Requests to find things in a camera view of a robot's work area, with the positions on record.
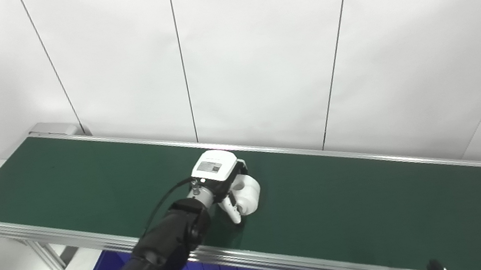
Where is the aluminium conveyor support leg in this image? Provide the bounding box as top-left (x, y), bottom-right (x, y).
top-left (21, 232), bottom-right (69, 270)

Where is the grey conveyor end housing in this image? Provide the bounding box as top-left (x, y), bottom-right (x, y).
top-left (26, 117), bottom-right (82, 144)

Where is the white cylindrical plastic part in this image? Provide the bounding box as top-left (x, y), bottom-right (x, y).
top-left (227, 172), bottom-right (265, 218)

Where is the green conveyor belt aluminium frame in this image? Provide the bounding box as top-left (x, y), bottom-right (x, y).
top-left (0, 69), bottom-right (481, 270)

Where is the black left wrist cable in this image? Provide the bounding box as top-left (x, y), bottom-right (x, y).
top-left (133, 176), bottom-right (203, 240)

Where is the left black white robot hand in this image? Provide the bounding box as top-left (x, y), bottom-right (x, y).
top-left (187, 144), bottom-right (257, 231)

